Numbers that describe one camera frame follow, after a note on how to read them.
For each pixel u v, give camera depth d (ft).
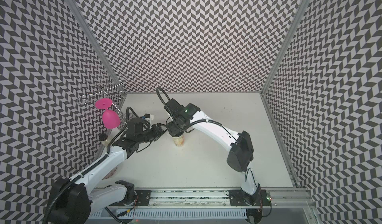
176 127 2.32
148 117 2.53
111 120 2.55
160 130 2.41
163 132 2.41
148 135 2.32
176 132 2.27
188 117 1.76
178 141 2.70
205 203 2.37
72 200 1.27
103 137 2.63
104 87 3.34
